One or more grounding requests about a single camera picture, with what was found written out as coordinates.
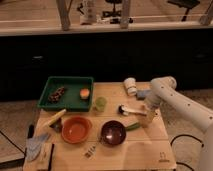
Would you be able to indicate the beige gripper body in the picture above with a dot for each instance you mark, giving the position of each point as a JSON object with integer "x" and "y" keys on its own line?
{"x": 149, "y": 116}

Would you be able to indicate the white dish brush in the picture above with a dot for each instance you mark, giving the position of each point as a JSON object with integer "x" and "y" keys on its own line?
{"x": 126, "y": 111}

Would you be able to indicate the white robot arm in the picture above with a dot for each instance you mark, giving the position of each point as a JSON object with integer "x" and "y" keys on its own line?
{"x": 164, "y": 89}

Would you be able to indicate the dark purple bowl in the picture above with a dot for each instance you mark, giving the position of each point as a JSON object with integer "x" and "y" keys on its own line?
{"x": 113, "y": 133}

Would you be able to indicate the red orange bowl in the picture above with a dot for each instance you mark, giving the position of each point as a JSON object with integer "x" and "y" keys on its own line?
{"x": 76, "y": 130}

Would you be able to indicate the blue sponge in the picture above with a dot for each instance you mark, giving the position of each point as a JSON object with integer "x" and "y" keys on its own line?
{"x": 141, "y": 94}

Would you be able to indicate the green cucumber toy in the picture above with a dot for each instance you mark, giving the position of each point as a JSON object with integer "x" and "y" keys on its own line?
{"x": 133, "y": 126}

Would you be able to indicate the white rolled cup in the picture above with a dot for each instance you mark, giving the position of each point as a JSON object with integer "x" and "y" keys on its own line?
{"x": 130, "y": 86}

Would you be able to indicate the green plastic cup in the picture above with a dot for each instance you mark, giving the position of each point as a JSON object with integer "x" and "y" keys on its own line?
{"x": 100, "y": 104}

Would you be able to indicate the orange peach toy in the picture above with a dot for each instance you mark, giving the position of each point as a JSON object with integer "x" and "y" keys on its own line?
{"x": 84, "y": 93}

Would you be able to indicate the green plastic tray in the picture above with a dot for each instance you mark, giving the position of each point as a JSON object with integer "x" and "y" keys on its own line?
{"x": 70, "y": 99}

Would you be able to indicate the wooden block with black edge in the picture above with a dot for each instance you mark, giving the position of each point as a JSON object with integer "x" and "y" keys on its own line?
{"x": 45, "y": 157}

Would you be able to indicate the grey blue cloth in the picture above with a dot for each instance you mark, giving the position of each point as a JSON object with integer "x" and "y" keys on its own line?
{"x": 34, "y": 145}

